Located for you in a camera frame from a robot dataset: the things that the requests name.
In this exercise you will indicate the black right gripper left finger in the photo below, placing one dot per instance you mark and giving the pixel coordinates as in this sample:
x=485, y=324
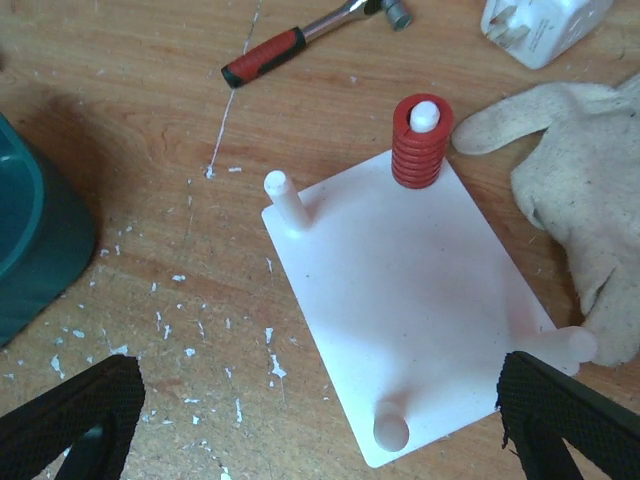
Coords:
x=92, y=416

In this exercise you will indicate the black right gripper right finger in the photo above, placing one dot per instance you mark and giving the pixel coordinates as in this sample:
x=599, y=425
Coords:
x=543, y=410

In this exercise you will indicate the beige work glove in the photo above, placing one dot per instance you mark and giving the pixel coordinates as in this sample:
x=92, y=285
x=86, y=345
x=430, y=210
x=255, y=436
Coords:
x=581, y=185

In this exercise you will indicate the teal plastic tray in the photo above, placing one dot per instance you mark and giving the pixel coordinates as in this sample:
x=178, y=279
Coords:
x=48, y=234

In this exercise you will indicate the white cube power socket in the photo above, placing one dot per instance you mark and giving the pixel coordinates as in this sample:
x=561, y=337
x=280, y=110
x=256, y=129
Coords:
x=536, y=32

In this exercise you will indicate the white peg base plate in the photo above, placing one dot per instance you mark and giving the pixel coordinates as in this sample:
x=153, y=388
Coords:
x=412, y=302

